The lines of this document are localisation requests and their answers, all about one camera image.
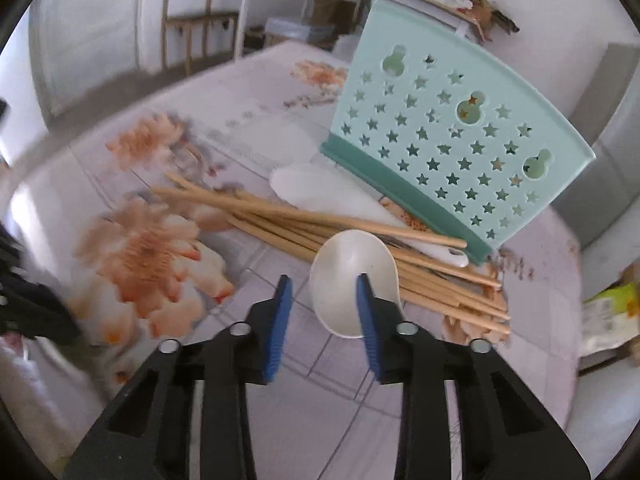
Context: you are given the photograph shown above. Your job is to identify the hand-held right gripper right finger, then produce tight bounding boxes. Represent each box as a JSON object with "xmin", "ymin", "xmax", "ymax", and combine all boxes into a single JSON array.
[{"xmin": 356, "ymin": 272, "xmax": 591, "ymax": 480}]

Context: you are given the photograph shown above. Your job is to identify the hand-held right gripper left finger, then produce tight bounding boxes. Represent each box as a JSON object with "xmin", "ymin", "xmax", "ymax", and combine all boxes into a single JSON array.
[{"xmin": 62, "ymin": 274, "xmax": 293, "ymax": 480}]

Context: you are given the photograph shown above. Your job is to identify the white plastic soup spoon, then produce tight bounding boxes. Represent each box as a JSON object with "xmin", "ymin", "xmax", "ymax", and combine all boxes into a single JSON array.
[{"xmin": 309, "ymin": 229, "xmax": 406, "ymax": 339}]

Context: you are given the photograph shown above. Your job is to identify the pile of wooden chopsticks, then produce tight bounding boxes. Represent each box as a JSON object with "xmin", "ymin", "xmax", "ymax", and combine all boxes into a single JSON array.
[{"xmin": 150, "ymin": 172, "xmax": 512, "ymax": 343}]

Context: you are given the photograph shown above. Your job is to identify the white plastic rice paddle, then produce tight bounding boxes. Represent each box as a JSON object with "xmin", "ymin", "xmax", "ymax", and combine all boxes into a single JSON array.
[{"xmin": 270, "ymin": 162, "xmax": 470, "ymax": 268}]

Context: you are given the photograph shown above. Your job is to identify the teal star-pattern utensil holder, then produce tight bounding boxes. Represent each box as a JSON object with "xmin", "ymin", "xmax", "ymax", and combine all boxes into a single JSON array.
[{"xmin": 320, "ymin": 0, "xmax": 597, "ymax": 267}]

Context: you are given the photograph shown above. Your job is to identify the yellow-green rice bag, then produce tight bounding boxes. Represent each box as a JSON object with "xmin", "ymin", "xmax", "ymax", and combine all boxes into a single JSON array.
[{"xmin": 580, "ymin": 265, "xmax": 640, "ymax": 361}]

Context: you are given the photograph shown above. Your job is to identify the white door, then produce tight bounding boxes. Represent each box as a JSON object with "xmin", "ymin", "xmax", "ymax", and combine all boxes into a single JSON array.
[{"xmin": 30, "ymin": 0, "xmax": 146, "ymax": 116}]

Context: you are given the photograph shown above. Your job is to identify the cardboard box under desk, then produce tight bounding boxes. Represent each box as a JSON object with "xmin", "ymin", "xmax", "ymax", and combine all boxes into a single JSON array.
[{"xmin": 312, "ymin": 0, "xmax": 358, "ymax": 36}]

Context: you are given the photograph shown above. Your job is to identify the wooden chair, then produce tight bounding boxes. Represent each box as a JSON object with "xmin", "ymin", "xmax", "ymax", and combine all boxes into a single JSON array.
[{"xmin": 161, "ymin": 0, "xmax": 240, "ymax": 77}]

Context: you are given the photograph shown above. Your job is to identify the grey refrigerator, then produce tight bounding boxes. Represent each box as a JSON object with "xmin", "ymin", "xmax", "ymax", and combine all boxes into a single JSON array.
[{"xmin": 565, "ymin": 42, "xmax": 640, "ymax": 251}]

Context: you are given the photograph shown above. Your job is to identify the crumpled brown packaging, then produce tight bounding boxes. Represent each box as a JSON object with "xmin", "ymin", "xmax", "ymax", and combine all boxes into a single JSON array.
[{"xmin": 457, "ymin": 0, "xmax": 521, "ymax": 43}]

